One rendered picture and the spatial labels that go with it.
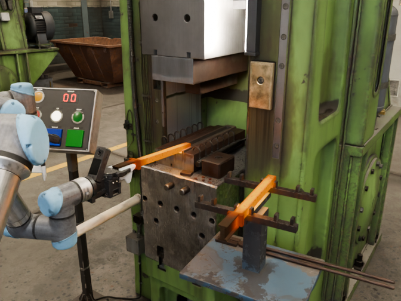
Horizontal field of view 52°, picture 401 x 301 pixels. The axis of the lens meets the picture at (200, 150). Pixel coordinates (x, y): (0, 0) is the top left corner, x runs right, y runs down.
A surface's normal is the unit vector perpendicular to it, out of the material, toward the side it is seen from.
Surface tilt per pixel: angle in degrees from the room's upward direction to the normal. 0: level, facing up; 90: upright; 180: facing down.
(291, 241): 90
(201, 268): 0
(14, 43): 79
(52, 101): 60
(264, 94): 90
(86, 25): 90
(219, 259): 0
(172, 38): 90
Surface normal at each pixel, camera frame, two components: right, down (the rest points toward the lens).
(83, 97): -0.15, -0.18
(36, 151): 1.00, -0.07
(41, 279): 0.00, -0.94
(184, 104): 0.82, 0.19
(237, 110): -0.57, 0.28
